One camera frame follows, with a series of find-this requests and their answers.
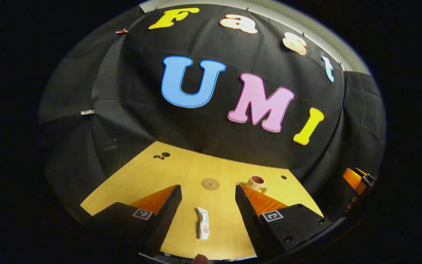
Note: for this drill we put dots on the white metal clip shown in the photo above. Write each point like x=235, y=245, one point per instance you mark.
x=87, y=112

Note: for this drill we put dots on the beige cup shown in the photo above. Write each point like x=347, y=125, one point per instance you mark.
x=255, y=183

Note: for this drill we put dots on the black backdrop cloth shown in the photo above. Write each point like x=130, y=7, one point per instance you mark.
x=141, y=121

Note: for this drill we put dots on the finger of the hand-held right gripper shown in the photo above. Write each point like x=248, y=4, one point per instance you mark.
x=354, y=179

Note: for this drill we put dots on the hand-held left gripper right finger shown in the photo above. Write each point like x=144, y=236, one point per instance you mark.
x=245, y=211

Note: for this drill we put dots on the white toothpaste tube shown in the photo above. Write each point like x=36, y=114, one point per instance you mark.
x=203, y=223

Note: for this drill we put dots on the copper metal clip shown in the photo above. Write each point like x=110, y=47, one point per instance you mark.
x=121, y=31

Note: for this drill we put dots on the round cork coaster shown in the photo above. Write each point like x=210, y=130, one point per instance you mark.
x=210, y=183

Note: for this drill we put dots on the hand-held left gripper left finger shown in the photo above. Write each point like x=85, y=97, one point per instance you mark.
x=170, y=209

